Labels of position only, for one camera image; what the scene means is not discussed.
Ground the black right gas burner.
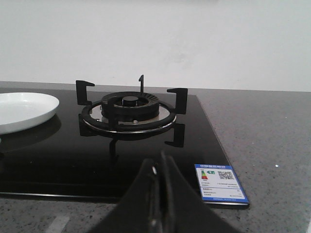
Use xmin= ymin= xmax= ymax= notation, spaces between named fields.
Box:
xmin=101 ymin=92 xmax=159 ymax=121

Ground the blue energy label sticker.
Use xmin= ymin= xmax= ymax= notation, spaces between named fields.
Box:
xmin=195 ymin=164 xmax=249 ymax=205

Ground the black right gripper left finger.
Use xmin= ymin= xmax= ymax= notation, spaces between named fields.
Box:
xmin=90 ymin=159 xmax=162 ymax=233

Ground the black glass gas cooktop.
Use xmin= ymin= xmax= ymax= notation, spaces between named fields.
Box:
xmin=0 ymin=87 xmax=250 ymax=210

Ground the white round plate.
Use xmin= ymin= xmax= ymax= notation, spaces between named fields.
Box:
xmin=0 ymin=92 xmax=60 ymax=134

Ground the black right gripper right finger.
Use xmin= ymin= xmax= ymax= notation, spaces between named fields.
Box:
xmin=161 ymin=152 xmax=239 ymax=233

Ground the black right pan support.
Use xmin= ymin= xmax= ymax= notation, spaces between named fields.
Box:
xmin=75 ymin=74 xmax=189 ymax=133

